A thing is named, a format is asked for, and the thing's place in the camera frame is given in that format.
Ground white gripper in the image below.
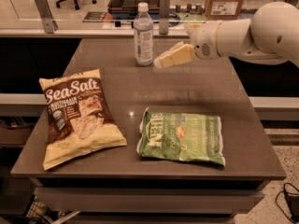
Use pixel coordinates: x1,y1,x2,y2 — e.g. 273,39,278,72
153,21,221,68

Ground green jalapeno chips bag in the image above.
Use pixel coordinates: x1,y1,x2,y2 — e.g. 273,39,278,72
136,109,225,166

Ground blue plastic water bottle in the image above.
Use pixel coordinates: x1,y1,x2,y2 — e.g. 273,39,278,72
134,2,153,66

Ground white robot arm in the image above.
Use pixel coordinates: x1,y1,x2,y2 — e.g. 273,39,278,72
154,2,299,68

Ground sea salt tortilla chips bag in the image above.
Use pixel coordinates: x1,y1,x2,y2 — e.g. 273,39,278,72
39,69,127,170

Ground cardboard box with label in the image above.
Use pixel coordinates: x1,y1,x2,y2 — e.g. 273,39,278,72
205,0,244,20

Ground grey metal post middle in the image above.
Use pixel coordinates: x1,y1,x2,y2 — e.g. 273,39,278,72
159,0,170,35

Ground grey metal post left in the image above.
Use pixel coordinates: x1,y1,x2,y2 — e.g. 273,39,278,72
35,0,58,34

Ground black cable on floor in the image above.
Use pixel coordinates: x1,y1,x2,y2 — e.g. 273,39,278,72
275,182,299,224

